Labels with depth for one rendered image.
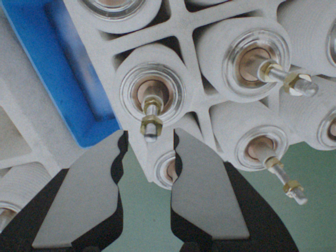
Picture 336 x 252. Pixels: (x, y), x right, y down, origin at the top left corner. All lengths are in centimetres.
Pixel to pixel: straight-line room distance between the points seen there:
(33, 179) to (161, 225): 55
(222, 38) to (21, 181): 38
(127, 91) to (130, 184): 48
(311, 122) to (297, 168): 47
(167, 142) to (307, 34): 21
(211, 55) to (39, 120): 31
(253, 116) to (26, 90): 36
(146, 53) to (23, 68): 26
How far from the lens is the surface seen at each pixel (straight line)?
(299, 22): 30
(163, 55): 21
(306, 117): 32
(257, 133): 27
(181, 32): 28
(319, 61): 28
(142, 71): 21
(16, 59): 41
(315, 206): 101
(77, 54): 49
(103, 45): 29
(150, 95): 19
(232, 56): 22
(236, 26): 23
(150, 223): 82
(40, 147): 40
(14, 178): 42
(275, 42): 24
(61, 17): 50
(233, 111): 30
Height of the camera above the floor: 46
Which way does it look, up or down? 61 degrees down
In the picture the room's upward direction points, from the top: 174 degrees clockwise
